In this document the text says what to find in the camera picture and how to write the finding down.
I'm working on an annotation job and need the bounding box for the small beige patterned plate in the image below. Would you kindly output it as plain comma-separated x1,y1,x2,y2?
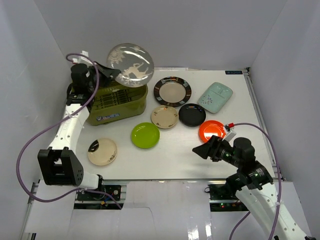
150,105,179,129

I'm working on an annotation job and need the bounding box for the lime green plate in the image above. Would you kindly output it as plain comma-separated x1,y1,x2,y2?
130,122,160,149

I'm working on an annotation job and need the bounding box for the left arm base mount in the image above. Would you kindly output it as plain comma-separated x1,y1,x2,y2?
73,184,123,210

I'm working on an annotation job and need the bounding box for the dark-rimmed beige centre plate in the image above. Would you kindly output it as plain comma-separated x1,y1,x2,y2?
153,76,192,108

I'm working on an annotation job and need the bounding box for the light blue rectangular dish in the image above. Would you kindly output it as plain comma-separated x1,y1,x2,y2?
198,82,233,114

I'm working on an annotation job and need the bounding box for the cream plate with black mark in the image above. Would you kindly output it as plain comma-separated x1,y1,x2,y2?
87,138,118,166

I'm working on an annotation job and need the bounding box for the orange glossy plate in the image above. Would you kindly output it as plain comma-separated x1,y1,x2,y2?
198,120,227,143

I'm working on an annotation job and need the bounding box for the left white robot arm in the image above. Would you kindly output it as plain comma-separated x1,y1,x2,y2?
37,63,120,200

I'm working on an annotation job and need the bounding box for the olive green plastic bin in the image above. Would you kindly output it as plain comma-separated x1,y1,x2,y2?
87,82,149,126

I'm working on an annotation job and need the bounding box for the black glossy plate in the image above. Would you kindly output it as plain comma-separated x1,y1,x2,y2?
178,103,207,127

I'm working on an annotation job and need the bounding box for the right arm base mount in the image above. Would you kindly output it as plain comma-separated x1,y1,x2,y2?
204,184,248,212

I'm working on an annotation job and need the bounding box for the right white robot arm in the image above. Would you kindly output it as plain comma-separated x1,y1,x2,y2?
192,135,310,240

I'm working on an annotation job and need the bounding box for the grey deer pattern plate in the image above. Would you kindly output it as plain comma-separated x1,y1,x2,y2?
106,43,155,88

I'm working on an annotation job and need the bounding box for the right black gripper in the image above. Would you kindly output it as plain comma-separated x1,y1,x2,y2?
192,135,242,168

